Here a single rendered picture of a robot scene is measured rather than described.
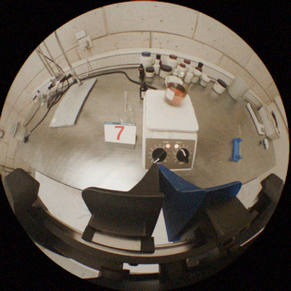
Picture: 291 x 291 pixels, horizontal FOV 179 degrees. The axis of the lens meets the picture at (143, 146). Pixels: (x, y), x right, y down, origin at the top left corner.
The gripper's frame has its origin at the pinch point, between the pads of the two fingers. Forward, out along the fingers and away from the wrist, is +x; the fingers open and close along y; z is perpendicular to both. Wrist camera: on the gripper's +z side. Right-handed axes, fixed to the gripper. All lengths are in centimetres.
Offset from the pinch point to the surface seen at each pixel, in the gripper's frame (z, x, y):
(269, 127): 18, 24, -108
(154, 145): -0.7, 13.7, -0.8
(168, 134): 1.8, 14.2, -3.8
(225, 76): 42, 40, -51
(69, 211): -23.4, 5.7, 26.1
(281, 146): 8, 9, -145
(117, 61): 40, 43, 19
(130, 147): -3.0, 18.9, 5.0
